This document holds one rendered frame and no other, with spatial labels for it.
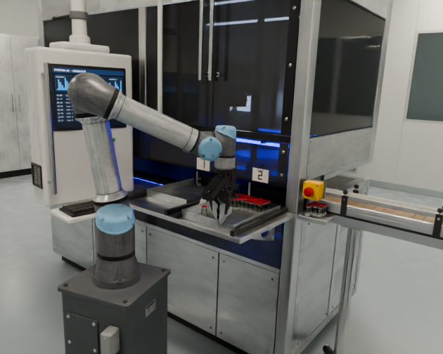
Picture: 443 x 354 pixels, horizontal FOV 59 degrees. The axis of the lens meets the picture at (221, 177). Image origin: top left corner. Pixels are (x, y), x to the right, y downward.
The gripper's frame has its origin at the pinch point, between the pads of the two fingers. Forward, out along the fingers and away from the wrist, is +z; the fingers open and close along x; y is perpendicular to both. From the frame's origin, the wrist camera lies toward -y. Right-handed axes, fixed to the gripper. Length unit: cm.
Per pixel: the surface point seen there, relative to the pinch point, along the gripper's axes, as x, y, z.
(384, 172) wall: 73, 499, 65
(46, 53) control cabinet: 91, -13, -61
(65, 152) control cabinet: 91, -7, -15
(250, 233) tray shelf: -10.5, 5.9, 3.5
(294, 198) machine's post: -10.7, 38.7, -3.5
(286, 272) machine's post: -10, 39, 31
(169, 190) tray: 53, 27, 3
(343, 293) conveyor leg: -32, 53, 40
